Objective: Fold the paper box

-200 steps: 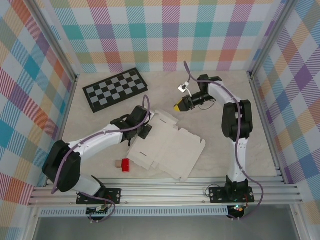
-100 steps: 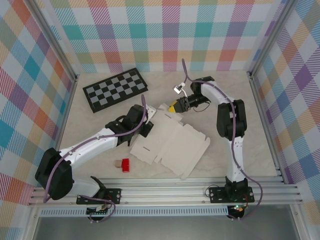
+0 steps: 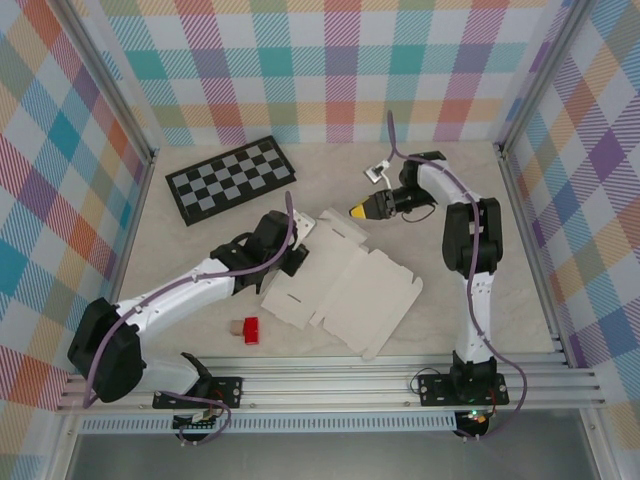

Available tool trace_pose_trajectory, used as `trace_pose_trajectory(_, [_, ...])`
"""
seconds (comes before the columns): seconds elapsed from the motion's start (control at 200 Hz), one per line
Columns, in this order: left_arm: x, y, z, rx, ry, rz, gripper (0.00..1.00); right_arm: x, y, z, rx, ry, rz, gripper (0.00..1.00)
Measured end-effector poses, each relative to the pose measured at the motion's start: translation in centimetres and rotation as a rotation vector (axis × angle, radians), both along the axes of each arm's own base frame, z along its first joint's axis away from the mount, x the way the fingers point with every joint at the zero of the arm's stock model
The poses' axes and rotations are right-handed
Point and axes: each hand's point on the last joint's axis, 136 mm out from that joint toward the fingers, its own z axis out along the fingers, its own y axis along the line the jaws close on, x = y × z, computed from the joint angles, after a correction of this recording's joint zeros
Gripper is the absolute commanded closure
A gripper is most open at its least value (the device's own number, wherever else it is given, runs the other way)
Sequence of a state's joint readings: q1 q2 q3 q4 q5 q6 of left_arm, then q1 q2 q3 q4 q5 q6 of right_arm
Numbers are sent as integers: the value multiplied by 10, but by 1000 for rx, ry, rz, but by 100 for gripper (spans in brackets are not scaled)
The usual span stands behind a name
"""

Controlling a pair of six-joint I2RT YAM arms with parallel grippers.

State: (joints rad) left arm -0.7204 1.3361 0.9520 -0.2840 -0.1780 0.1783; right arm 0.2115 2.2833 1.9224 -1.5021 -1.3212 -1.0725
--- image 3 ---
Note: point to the white paper box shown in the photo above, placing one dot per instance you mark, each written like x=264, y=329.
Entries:
x=370, y=290

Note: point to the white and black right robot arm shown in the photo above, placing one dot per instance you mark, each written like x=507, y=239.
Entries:
x=470, y=235

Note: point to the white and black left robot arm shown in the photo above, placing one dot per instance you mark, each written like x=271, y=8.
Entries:
x=170, y=300

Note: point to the black and grey checkerboard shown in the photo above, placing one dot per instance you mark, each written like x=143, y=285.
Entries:
x=230, y=180

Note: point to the small wooden cube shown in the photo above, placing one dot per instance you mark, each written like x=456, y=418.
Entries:
x=235, y=327

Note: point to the red toy brick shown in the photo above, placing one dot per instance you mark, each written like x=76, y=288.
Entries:
x=251, y=331

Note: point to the small controller board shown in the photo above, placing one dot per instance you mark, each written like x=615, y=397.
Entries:
x=200, y=425
x=475, y=420

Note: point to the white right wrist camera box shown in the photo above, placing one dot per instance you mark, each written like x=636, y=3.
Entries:
x=374, y=173

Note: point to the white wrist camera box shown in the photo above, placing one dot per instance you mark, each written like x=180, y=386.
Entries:
x=304, y=225
x=374, y=173

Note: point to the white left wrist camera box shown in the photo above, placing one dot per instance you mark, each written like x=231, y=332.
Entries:
x=304, y=225

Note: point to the aluminium side rail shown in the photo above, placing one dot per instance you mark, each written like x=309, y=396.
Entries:
x=526, y=225
x=136, y=220

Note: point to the aluminium rail frame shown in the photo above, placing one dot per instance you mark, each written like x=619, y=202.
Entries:
x=325, y=387

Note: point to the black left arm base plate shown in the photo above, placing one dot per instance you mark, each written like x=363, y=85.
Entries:
x=230, y=390

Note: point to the aluminium corner post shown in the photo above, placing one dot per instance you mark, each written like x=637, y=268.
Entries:
x=119, y=85
x=532, y=75

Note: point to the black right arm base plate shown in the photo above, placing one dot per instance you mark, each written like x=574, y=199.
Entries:
x=435, y=390

